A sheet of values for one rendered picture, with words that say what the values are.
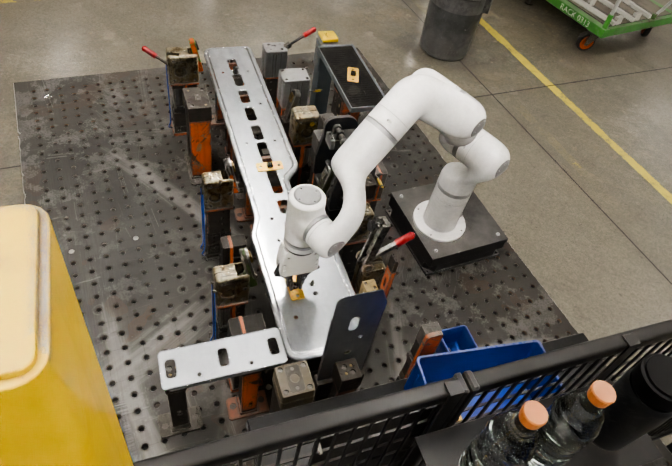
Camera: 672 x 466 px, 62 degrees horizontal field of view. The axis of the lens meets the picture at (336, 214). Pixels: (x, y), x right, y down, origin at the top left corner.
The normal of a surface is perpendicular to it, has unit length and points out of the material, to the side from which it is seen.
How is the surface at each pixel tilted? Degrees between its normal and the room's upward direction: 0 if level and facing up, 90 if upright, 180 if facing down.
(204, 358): 0
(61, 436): 90
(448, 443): 0
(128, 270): 0
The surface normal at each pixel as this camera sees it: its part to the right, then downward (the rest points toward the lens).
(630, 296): 0.14, -0.68
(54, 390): 0.95, 0.29
